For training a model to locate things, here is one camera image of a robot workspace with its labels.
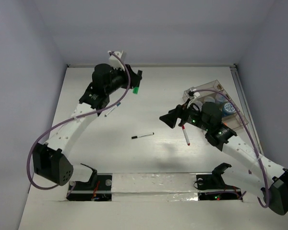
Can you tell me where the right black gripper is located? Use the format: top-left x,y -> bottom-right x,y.
159,98 -> 211,132

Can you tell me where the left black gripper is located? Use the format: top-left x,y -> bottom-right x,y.
105,63 -> 141,95

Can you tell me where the green black highlighter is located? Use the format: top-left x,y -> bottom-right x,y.
132,87 -> 139,94

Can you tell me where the red white marker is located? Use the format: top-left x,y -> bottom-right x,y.
182,125 -> 190,146

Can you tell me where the black white marker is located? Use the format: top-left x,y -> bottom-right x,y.
131,132 -> 155,139

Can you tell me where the small clear jar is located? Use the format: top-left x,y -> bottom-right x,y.
204,96 -> 215,103

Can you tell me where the blue lid jar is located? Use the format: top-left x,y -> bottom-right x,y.
222,102 -> 237,117

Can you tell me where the purple clip jar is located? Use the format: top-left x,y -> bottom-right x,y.
194,101 -> 203,110

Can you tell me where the clear pin jar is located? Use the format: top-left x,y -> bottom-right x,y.
215,94 -> 227,105

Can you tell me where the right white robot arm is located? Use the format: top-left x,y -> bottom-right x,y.
159,102 -> 288,216

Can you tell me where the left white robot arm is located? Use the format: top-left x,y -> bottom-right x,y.
32,64 -> 142,190

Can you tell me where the blue white marker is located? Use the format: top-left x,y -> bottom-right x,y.
104,102 -> 121,117

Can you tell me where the clear compartment organizer tray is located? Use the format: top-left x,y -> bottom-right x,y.
182,80 -> 249,130

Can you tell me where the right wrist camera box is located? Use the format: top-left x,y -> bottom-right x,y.
182,87 -> 200,102

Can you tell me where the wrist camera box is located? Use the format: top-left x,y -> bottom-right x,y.
108,51 -> 126,70
182,87 -> 200,102

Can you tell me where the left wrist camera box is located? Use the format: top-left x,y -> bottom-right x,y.
108,51 -> 126,70

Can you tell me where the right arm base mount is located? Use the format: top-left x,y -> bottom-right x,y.
193,163 -> 246,201

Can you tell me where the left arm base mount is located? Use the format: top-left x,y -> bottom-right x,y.
66,163 -> 112,202

